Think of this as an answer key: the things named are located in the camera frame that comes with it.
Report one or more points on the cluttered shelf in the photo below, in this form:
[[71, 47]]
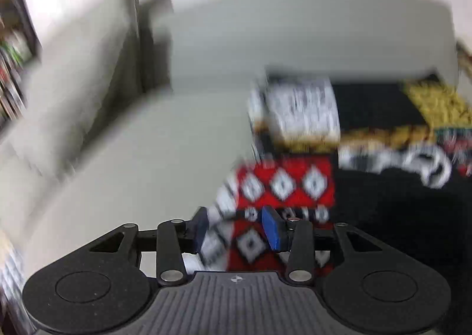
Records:
[[13, 51]]

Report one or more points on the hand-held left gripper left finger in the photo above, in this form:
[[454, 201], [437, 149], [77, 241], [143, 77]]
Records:
[[201, 227]]

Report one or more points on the large beige cushion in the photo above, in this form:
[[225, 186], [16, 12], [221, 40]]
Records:
[[77, 76]]

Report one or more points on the grey zigzag patterned cloth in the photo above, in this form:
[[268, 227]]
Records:
[[9, 283]]

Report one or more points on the patterned knit sweater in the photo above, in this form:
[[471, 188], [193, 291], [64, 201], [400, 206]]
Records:
[[376, 209]]

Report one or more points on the grey sofa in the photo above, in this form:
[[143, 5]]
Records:
[[155, 143]]

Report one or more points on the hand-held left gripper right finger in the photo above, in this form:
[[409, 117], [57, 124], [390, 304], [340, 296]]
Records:
[[271, 228]]

